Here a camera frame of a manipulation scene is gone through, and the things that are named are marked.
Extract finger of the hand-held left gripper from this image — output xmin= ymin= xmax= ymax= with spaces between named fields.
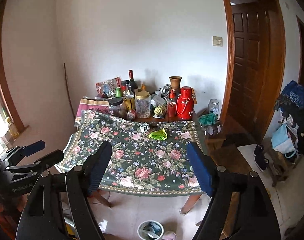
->
xmin=0 ymin=140 xmax=46 ymax=167
xmin=5 ymin=149 xmax=65 ymax=180

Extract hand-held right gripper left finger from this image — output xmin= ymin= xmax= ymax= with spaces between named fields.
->
xmin=15 ymin=141 xmax=113 ymax=240

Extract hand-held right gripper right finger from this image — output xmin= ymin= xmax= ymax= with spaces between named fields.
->
xmin=186 ymin=141 xmax=287 ymax=240

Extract green snack wrapper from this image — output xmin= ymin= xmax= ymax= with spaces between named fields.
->
xmin=148 ymin=128 xmax=168 ymax=140

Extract white trash bin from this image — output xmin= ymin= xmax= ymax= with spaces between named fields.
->
xmin=137 ymin=220 xmax=165 ymax=240

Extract yellow oil bottle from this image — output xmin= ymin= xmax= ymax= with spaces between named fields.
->
xmin=7 ymin=119 xmax=18 ymax=138

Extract wooden chair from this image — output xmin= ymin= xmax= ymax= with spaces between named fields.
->
xmin=203 ymin=132 xmax=252 ymax=180

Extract wooden table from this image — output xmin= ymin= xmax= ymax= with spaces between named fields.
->
xmin=78 ymin=105 xmax=204 ymax=214

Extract floral tablecloth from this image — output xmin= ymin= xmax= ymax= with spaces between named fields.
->
xmin=56 ymin=110 xmax=209 ymax=197

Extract glass jar with dark contents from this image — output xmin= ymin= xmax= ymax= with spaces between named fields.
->
xmin=204 ymin=120 xmax=224 ymax=137

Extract green plastic bag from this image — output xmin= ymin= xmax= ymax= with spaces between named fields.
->
xmin=199 ymin=112 xmax=217 ymax=125

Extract dark shoe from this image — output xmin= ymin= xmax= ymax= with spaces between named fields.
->
xmin=253 ymin=145 xmax=264 ymax=164
xmin=257 ymin=156 xmax=270 ymax=172

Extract dark jar with black lid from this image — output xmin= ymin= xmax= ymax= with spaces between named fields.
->
xmin=108 ymin=97 xmax=126 ymax=117

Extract glass jar with lid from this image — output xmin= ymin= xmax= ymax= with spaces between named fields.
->
xmin=208 ymin=99 xmax=219 ymax=117

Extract striped brown paper bag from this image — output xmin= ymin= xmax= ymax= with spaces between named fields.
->
xmin=76 ymin=97 xmax=110 ymax=123

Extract red thermos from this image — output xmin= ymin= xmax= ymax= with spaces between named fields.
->
xmin=176 ymin=86 xmax=194 ymax=120

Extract red sauce bottle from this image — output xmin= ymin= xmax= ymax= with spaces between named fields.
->
xmin=167 ymin=90 xmax=177 ymax=117

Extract bottle with yellow label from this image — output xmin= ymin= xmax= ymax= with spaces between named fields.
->
xmin=123 ymin=81 xmax=135 ymax=110

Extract thin wooden stick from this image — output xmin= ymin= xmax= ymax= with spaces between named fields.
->
xmin=63 ymin=63 xmax=76 ymax=120

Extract clear plastic jar of nuts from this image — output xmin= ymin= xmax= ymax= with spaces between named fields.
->
xmin=135 ymin=91 xmax=152 ymax=118

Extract printed snack bag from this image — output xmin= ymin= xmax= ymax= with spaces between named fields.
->
xmin=95 ymin=77 xmax=122 ymax=98

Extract clear plastic box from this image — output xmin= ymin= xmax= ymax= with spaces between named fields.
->
xmin=150 ymin=90 xmax=167 ymax=108

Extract clay vase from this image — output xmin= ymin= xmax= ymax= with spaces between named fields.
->
xmin=169 ymin=76 xmax=182 ymax=93

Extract wine bottle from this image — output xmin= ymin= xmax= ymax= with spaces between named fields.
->
xmin=128 ymin=70 xmax=138 ymax=95

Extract wooden door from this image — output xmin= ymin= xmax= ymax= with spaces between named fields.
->
xmin=231 ymin=2 xmax=270 ymax=130

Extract dark clothes on rack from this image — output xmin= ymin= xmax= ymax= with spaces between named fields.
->
xmin=274 ymin=80 xmax=304 ymax=135

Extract wooden window frame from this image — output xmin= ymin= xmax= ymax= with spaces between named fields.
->
xmin=0 ymin=5 xmax=30 ymax=135

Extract wooden door frame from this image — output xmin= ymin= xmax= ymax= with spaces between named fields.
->
xmin=218 ymin=0 xmax=286 ymax=145

